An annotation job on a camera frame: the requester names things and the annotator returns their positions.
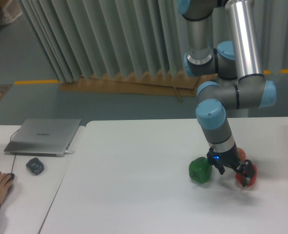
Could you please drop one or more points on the grey folding curtain screen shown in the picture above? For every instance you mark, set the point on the grey folding curtain screen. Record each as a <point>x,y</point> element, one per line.
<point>84,38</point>

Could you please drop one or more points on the red bell pepper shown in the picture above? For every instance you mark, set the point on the red bell pepper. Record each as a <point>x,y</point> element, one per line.
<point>250,182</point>

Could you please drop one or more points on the small black gadget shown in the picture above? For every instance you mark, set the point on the small black gadget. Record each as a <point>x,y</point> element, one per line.
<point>35,166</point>

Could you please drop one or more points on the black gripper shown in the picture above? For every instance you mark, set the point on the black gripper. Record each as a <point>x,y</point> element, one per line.
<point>230,159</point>

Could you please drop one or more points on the white usb plug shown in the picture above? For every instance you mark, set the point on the white usb plug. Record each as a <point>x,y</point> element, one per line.
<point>69,152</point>

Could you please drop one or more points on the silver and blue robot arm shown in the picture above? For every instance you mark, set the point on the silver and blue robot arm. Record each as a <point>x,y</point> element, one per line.
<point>237,60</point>

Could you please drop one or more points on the silver closed laptop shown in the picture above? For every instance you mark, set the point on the silver closed laptop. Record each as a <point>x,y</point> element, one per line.
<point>45,137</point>

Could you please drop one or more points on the black computer mouse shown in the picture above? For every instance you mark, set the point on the black computer mouse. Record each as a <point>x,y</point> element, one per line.
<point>8,177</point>

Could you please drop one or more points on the green bell pepper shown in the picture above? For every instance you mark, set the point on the green bell pepper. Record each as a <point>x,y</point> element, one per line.
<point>200,170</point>

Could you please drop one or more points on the brown egg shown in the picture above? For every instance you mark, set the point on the brown egg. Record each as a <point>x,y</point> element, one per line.
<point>241,154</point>

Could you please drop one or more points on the brown cardboard sheet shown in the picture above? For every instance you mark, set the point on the brown cardboard sheet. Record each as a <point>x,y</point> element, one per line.
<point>179,85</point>

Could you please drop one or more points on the plastic wrapped cardboard boxes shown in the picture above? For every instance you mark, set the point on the plastic wrapped cardboard boxes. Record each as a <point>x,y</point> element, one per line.
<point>10,11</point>

